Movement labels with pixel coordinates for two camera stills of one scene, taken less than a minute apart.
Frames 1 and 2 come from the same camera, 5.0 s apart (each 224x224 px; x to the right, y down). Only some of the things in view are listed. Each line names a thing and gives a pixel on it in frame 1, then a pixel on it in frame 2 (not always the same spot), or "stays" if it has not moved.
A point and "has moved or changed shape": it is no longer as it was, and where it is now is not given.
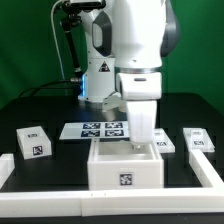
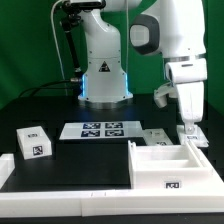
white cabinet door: (198, 138) has moved or changed shape
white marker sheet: (95, 130) stays
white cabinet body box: (114, 164) to (166, 167)
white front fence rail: (104, 203) stays
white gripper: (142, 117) to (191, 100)
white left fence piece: (7, 165) stays
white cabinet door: (162, 141) stays
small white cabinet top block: (34, 142) stays
